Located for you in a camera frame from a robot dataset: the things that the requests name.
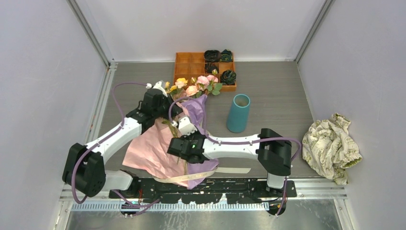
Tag dark rolled cloth back-left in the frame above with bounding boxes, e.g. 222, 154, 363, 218
203, 50, 222, 63

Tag dark rolled cloth front-right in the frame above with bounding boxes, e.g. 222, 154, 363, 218
220, 69, 237, 85

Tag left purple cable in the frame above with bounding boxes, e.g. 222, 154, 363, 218
70, 81, 159, 217

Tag yellow pink flower bunch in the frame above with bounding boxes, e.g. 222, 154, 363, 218
162, 69, 223, 166

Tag dark rolled cloth back-right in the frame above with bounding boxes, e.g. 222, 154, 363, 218
220, 49, 233, 62

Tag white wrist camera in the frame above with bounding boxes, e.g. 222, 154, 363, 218
146, 80, 168, 97
171, 115, 197, 136

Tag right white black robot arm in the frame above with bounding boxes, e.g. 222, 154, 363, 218
167, 128, 292, 197

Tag orange compartment tray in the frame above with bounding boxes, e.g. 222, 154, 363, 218
173, 52, 237, 88

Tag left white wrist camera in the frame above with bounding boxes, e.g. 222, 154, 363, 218
146, 80, 168, 97

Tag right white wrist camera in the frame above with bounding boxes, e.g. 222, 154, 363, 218
171, 115, 197, 136

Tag cream ribbon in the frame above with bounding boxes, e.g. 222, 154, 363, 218
153, 167, 251, 184

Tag crumpled cream patterned cloth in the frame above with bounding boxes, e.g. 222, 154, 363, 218
302, 113, 362, 185

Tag teal vase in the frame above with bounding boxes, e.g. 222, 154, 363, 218
226, 94, 250, 133

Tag dark rolled cloth middle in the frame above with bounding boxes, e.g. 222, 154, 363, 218
204, 62, 219, 75

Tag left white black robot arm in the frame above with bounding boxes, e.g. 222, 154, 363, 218
62, 89, 183, 203

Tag pink wrapping paper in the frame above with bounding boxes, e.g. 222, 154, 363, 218
123, 118, 187, 179

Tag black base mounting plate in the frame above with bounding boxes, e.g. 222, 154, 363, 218
118, 177, 282, 204

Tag purple wrapping paper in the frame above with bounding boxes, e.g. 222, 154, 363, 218
181, 95, 219, 174

